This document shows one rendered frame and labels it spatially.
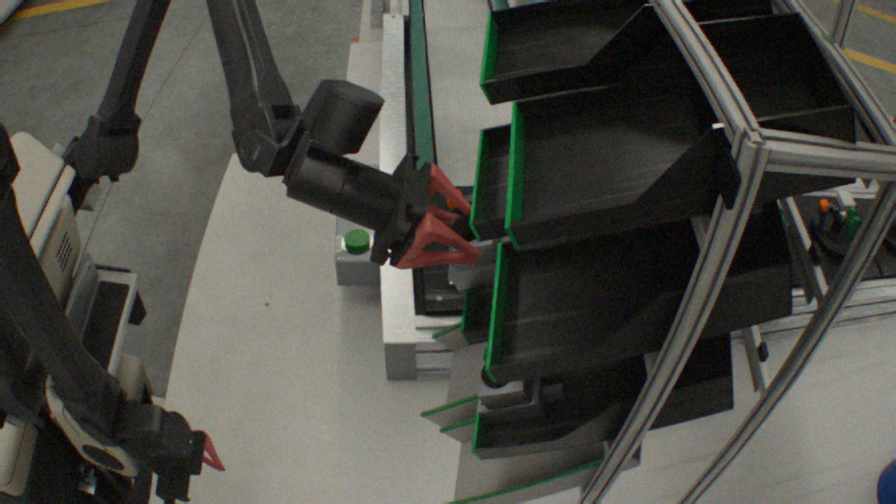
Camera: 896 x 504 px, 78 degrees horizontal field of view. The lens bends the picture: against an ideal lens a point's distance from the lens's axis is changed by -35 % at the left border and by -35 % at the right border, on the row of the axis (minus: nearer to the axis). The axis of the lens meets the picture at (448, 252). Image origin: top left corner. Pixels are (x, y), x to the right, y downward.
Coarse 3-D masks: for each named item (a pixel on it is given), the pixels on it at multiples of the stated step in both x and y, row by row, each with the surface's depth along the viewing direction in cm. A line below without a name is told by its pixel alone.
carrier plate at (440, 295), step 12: (468, 192) 132; (432, 204) 130; (444, 204) 130; (444, 264) 122; (432, 276) 121; (444, 276) 121; (432, 288) 119; (444, 288) 119; (456, 288) 119; (432, 300) 118; (444, 300) 118; (456, 300) 118; (432, 312) 117; (444, 312) 117; (456, 312) 117
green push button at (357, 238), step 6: (348, 234) 125; (354, 234) 125; (360, 234) 125; (366, 234) 125; (348, 240) 124; (354, 240) 124; (360, 240) 124; (366, 240) 124; (348, 246) 124; (354, 246) 123; (360, 246) 123; (366, 246) 124
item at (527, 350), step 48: (624, 240) 69; (672, 240) 66; (768, 240) 61; (528, 288) 70; (576, 288) 68; (624, 288) 65; (672, 288) 54; (768, 288) 53; (528, 336) 66; (576, 336) 64; (624, 336) 59
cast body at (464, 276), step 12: (468, 216) 84; (456, 228) 83; (468, 228) 83; (468, 240) 83; (492, 240) 82; (504, 240) 85; (456, 252) 83; (492, 252) 82; (456, 264) 84; (468, 264) 84; (480, 264) 84; (492, 264) 84; (456, 276) 86; (468, 276) 85; (480, 276) 85; (492, 276) 85; (468, 288) 87
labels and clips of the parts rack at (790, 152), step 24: (792, 144) 39; (816, 144) 40; (840, 144) 40; (864, 144) 40; (720, 168) 43; (768, 168) 40; (792, 168) 40; (816, 168) 40; (840, 168) 40; (864, 168) 41; (888, 168) 40; (720, 192) 43; (792, 240) 64; (816, 264) 58; (744, 336) 77
